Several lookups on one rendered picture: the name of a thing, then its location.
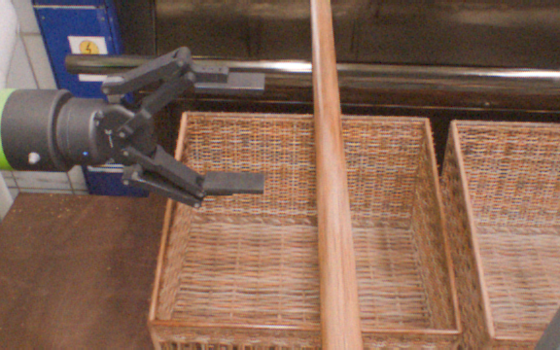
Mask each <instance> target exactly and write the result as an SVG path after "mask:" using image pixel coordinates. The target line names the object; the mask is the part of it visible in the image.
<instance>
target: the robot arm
mask: <svg viewBox="0 0 560 350"><path fill-rule="evenodd" d="M18 36H19V22H18V15H17V12H16V10H15V8H14V6H13V4H12V3H11V1H10V0H0V170H10V171H39V172H69V171H70V170H71V169H72V168H73V167H74V166H75V165H88V166H103V165H105V164H107V163H111V162H114V163H118V164H120V165H122V168H123V175H122V179H121V182H122V184H123V185H125V186H131V187H138V188H142V189H145V190H148V191H150V192H153V193H157V194H160V195H163V196H165V197H168V198H171V199H173V200H176V201H178V202H181V203H184V204H186V205H189V206H191V207H193V208H200V207H201V204H202V201H203V198H204V197H205V196H206V195H233V194H234V193H249V194H263V187H264V173H247V172H219V171H207V172H206V176H202V175H200V174H199V173H197V172H196V171H194V170H193V169H191V168H189V167H188V166H186V165H185V164H184V163H182V162H181V161H179V160H178V159H176V158H175V157H173V156H171V155H169V154H168V153H166V152H165V151H164V150H163V148H162V146H160V145H159V144H157V140H158V138H157V134H156V132H155V130H154V126H155V120H154V118H152V115H153V114H154V113H155V112H157V111H158V110H159V109H161V108H162V107H163V106H165V105H166V104H167V103H169V102H170V101H171V100H172V99H174V98H175V97H176V96H178V95H179V94H180V93H182V92H183V91H184V90H186V89H187V88H188V87H190V86H192V88H193V93H218V94H251V95H263V86H264V74H259V73H229V72H228V68H227V67H225V66H203V65H197V64H195V63H194V62H193V60H192V58H191V56H190V53H191V52H190V50H189V49H188V48H186V47H181V48H179V49H177V50H174V51H172V52H169V53H167V54H164V55H162V56H160V57H158V58H156V59H153V60H151V61H149V62H147V63H145V64H142V65H140V66H138V67H137V68H134V69H132V70H130V71H128V72H125V73H112V74H108V75H107V77H106V79H105V81H104V83H103V85H102V86H101V88H100V90H101V92H102V93H103V94H104V95H107V96H108V99H109V100H108V101H107V100H105V99H103V98H83V97H75V95H74V94H73V93H72V92H71V91H70V90H68V89H66V90H52V89H20V88H7V82H8V77H9V72H10V68H11V64H12V60H13V56H14V53H15V49H16V45H17V42H18ZM179 70H180V71H179ZM177 71H179V72H178V73H176V74H175V75H174V76H172V77H171V78H170V79H169V80H167V81H166V82H165V83H164V84H162V85H161V86H160V87H158V88H157V89H156V90H155V91H153V92H152V93H151V94H149V95H146V96H145V97H143V98H142V99H141V100H140V101H138V102H137V103H136V104H135V105H133V104H131V103H130V102H128V101H126V100H124V99H123V98H121V97H123V96H124V95H125V94H126V93H128V92H131V91H133V90H136V89H138V88H140V87H143V86H145V85H147V84H150V83H152V82H154V81H156V80H159V79H161V78H163V77H166V76H168V75H170V74H173V73H175V72H177ZM150 154H152V155H151V158H149V157H148V156H149V155H150ZM136 162H137V164H135V163H136ZM141 165H142V166H141ZM192 195H193V197H192Z"/></svg>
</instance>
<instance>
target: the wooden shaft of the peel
mask: <svg viewBox="0 0 560 350"><path fill-rule="evenodd" d="M310 4H311V22H312V53H313V85H314V116H315V147H316V179H317V210H318V241H319V273H320V303H321V335H322V338H321V350H363V347H362V338H361V327H360V325H361V317H360V306H359V296H358V286H357V275H356V266H355V255H354V245H353V234H352V225H351V214H350V203H349V193H348V183H347V173H346V162H345V153H344V142H343V132H342V121H341V111H340V101H339V90H338V80H337V70H336V60H335V49H334V39H333V19H332V9H331V7H330V0H310Z"/></svg>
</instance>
